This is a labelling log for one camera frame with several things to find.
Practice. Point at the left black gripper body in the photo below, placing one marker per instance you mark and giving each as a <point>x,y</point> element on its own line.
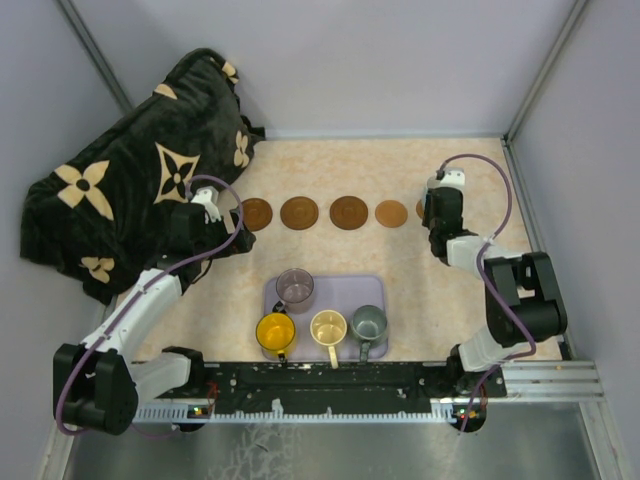
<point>220,233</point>

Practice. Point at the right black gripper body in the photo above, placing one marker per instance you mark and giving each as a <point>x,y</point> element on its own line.
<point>441,203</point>

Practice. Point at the dark brown grooved coaster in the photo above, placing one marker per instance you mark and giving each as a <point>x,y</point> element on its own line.
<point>258,214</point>

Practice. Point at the transparent purple cup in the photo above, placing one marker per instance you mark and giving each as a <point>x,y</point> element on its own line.
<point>295,289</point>

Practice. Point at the grey green mug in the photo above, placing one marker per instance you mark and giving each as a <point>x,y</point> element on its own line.
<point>369,326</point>

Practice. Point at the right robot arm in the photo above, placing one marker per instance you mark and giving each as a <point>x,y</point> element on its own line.
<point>523,301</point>

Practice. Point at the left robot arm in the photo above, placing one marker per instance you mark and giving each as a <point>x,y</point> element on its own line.
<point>96,384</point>

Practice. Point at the black floral plush blanket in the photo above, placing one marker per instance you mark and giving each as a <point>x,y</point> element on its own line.
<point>103,215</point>

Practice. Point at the lavender plastic tray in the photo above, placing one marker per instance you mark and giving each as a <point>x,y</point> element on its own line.
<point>342,293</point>

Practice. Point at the yellow transparent mug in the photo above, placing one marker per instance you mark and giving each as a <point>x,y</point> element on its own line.
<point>276,335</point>

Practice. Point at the cream mug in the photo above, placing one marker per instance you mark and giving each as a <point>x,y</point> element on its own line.
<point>328,329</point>

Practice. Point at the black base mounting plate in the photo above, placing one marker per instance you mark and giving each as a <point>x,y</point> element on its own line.
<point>316,388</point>

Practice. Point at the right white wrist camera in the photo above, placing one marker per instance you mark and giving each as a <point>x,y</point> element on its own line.
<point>451,178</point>

